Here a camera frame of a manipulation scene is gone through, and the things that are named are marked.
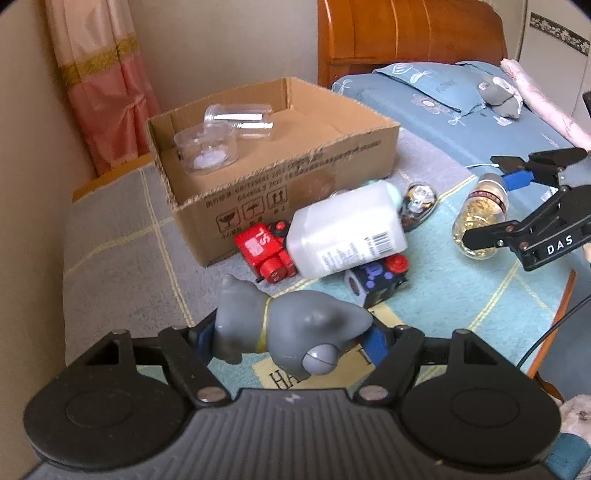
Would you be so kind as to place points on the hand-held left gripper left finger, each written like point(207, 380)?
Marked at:
point(203, 339)

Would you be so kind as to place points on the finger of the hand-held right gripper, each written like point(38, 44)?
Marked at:
point(489, 233)
point(519, 179)

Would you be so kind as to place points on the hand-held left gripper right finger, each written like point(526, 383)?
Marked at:
point(374, 344)

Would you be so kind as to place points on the clear jar of gold flakes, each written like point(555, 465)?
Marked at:
point(482, 212)

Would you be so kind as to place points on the dark blue toy cube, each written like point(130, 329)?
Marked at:
point(374, 281)

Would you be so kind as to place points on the clear packaged small toy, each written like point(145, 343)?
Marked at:
point(418, 207)

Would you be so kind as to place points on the gray rubber toy figure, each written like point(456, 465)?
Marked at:
point(286, 323)

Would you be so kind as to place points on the red toy robot block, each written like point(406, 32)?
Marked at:
point(258, 247)

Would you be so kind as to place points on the white plastic bottle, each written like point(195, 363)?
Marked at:
point(341, 230)

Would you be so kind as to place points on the cardboard box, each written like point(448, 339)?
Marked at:
point(277, 184)

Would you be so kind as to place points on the blue floral bed sheet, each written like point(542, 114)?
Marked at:
point(508, 138)

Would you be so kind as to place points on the gray plush toy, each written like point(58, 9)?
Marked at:
point(501, 99)

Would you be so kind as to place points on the pink rolled blanket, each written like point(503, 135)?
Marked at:
point(545, 97)

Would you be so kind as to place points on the gray and teal checked mat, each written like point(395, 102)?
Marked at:
point(115, 258)

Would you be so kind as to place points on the blue floral pillow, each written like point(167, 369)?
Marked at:
point(438, 83)

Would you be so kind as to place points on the white fuzzy cloth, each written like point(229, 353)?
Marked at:
point(577, 415)

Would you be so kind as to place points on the wooden bed headboard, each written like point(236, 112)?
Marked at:
point(406, 32)

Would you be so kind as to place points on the clear jar with white insert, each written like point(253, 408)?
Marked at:
point(207, 152)

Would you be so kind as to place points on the empty clear plastic jar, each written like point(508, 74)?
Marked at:
point(240, 117)

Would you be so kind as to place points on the pink curtain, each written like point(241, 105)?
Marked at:
point(101, 92)

